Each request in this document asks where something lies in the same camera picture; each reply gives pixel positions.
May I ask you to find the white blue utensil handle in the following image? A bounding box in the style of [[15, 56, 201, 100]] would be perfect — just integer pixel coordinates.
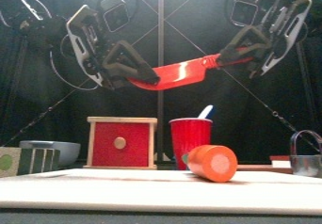
[[197, 104, 217, 120]]

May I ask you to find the red white flat block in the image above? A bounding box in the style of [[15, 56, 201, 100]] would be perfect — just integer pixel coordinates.
[[269, 154, 293, 169]]

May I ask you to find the red plastic cup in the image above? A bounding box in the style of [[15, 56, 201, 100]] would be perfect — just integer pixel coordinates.
[[169, 117, 214, 171]]

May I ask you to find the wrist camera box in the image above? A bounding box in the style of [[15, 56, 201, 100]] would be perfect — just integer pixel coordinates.
[[229, 0, 261, 28], [99, 0, 133, 33]]

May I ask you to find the grey bowl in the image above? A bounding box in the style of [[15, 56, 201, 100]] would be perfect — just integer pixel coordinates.
[[18, 139, 82, 168]]

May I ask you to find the wooden box red front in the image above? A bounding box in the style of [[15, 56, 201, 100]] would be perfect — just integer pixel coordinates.
[[82, 116, 161, 170]]

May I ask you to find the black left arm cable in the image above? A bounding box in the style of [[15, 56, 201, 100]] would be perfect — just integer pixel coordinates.
[[49, 33, 102, 92]]

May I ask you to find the red toy knife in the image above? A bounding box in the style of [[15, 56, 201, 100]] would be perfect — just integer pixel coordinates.
[[127, 47, 256, 92]]

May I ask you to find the orange toy carrot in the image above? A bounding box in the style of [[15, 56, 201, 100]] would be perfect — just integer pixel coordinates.
[[182, 144, 240, 184]]

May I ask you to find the vertical metal frame pole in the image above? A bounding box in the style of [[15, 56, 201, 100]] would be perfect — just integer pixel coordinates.
[[157, 0, 166, 164]]

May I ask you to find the flat wooden board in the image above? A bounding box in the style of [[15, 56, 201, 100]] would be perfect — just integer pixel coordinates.
[[236, 164, 294, 175]]

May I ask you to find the white cutting board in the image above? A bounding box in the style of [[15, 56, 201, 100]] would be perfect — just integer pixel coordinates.
[[0, 167, 322, 216]]

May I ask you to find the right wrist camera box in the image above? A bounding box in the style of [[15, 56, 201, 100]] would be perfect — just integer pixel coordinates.
[[229, 0, 261, 28]]

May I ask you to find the green striped wooden block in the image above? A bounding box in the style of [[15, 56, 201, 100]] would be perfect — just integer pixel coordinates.
[[0, 146, 62, 179]]

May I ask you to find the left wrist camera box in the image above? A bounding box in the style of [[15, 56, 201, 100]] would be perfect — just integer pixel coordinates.
[[99, 0, 133, 33]]

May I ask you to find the grey padlock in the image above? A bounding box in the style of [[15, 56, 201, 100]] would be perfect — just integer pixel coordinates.
[[290, 129, 322, 179]]

